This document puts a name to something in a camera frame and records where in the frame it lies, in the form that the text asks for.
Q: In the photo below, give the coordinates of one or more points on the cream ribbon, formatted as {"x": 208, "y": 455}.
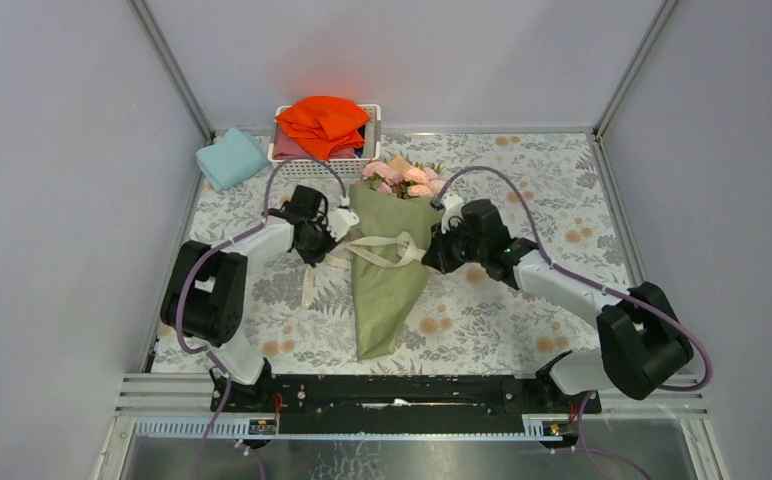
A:
{"x": 383, "y": 252}

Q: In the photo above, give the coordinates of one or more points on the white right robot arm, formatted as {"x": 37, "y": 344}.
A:
{"x": 638, "y": 348}

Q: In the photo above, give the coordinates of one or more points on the pink cloth in basket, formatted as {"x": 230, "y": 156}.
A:
{"x": 286, "y": 148}

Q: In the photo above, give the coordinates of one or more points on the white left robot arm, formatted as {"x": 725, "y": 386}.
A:
{"x": 204, "y": 301}

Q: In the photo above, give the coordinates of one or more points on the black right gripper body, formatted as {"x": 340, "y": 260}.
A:
{"x": 441, "y": 249}

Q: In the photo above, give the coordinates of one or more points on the orange cloth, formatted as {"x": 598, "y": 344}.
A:
{"x": 323, "y": 124}

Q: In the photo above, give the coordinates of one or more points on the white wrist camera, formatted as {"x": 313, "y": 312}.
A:
{"x": 340, "y": 222}
{"x": 451, "y": 204}

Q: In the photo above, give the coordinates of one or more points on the green and orange wrapping paper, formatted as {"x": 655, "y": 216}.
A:
{"x": 384, "y": 298}

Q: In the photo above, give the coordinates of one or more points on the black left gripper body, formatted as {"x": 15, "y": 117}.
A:
{"x": 319, "y": 244}

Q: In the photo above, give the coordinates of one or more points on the white plastic basket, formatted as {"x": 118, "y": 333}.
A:
{"x": 305, "y": 167}

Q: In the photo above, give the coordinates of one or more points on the light blue folded towel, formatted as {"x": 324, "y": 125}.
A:
{"x": 233, "y": 159}

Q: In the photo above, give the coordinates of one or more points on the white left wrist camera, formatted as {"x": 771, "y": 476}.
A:
{"x": 340, "y": 222}

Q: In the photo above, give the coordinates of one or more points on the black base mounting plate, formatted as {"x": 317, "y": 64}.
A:
{"x": 391, "y": 404}

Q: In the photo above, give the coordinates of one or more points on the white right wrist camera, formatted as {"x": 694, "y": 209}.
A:
{"x": 451, "y": 204}

